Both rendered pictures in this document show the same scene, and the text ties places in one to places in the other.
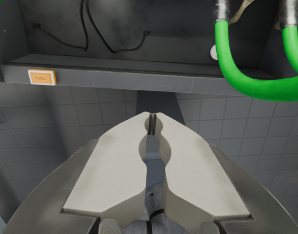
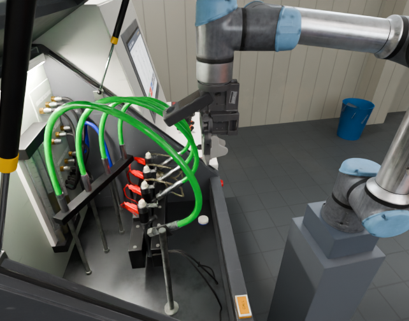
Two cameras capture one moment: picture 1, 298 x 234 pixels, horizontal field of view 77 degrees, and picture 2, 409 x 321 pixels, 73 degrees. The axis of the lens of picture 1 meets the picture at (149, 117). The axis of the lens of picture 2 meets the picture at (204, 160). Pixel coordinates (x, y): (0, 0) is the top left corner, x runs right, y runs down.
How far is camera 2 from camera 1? 0.63 m
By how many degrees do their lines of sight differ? 56
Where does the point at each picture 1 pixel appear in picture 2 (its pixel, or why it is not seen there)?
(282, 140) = (285, 192)
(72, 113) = not seen: outside the picture
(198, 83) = (220, 209)
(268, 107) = (257, 214)
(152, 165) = (322, 241)
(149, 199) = (346, 221)
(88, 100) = not seen: outside the picture
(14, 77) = not seen: outside the picture
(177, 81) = (222, 220)
